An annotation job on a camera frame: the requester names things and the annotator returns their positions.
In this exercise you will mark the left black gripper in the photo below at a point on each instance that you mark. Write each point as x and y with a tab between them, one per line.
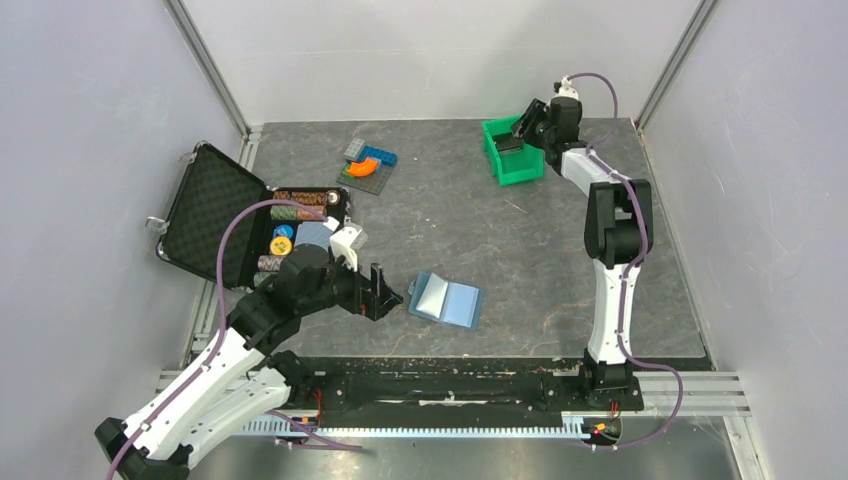
374	302

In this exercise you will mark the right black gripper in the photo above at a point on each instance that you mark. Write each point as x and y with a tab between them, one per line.
538	110

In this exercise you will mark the blue leather card holder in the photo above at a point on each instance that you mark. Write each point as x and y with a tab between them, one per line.
445	302

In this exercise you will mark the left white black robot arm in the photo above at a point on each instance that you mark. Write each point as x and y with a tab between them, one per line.
241	374

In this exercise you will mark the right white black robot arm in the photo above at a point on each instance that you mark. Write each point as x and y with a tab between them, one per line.
618	235

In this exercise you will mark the blue playing card deck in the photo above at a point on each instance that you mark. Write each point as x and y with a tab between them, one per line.
313	233

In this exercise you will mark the green plastic bin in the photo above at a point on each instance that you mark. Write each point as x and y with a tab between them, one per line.
510	167

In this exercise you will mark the white dealer button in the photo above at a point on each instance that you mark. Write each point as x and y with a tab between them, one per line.
333	197

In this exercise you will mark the grey lego baseplate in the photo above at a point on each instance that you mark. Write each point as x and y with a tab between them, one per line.
373	183

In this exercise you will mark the yellow poker chip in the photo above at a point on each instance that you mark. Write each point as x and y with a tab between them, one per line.
280	246

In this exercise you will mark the blue poker chip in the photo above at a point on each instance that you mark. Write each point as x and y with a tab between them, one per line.
284	231

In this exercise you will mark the poker chip row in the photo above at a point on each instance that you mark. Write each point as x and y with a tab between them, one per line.
309	198
291	213
263	279
269	263

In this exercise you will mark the top poker chip row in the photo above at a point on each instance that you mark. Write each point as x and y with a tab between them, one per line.
309	198

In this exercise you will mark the bottom poker chip row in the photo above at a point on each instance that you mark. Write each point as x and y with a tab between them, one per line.
263	279

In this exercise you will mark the orange curved lego piece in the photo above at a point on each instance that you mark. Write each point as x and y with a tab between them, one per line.
362	168

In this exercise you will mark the blue lego brick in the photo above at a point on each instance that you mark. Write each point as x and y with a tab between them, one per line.
385	157

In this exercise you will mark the grey lego brick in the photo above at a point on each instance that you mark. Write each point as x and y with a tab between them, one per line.
354	150

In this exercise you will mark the black poker chip case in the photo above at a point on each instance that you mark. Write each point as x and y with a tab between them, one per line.
212	191

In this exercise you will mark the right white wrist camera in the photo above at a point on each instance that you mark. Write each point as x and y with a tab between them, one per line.
564	88

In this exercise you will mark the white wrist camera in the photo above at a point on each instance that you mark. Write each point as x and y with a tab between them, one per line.
345	241
564	88

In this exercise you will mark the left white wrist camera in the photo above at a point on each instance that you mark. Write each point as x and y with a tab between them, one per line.
345	241

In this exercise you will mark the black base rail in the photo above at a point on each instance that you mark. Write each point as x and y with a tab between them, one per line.
453	392

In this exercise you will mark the right aluminium corner post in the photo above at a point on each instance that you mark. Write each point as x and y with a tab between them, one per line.
675	62

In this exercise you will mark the aluminium corner post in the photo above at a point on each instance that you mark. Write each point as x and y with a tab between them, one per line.
675	62
192	36

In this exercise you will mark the white toothed cable strip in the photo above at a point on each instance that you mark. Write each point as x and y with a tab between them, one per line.
569	428

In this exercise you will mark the left aluminium corner post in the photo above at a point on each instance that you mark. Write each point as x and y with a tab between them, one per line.
192	36

